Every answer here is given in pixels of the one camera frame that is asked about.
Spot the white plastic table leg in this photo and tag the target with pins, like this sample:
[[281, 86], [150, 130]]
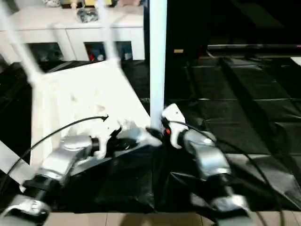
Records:
[[157, 58], [11, 162], [23, 54], [107, 35]]

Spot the black plastic mat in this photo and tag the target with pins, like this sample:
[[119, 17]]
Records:
[[235, 106]]

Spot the black draped furniture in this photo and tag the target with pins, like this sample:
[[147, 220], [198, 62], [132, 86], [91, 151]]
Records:
[[235, 21]]

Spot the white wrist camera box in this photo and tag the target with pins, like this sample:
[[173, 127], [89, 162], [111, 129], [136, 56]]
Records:
[[175, 117], [105, 139]]

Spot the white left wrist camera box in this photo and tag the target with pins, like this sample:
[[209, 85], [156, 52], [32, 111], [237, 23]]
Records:
[[105, 139]]

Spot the white sideboard cabinet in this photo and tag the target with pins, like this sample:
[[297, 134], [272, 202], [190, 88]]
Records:
[[63, 33]]

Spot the black parts in clear bag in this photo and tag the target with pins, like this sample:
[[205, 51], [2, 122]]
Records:
[[87, 15]]

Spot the white plastic table top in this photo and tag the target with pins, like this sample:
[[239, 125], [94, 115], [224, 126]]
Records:
[[82, 94]]

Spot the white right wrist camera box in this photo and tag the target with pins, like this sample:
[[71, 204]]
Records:
[[175, 117]]

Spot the small tan label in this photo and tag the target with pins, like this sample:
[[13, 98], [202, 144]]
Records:
[[178, 50]]

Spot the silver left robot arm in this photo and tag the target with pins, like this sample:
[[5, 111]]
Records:
[[65, 150]]

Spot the red bottle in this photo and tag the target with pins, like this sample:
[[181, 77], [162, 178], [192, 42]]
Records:
[[91, 56]]

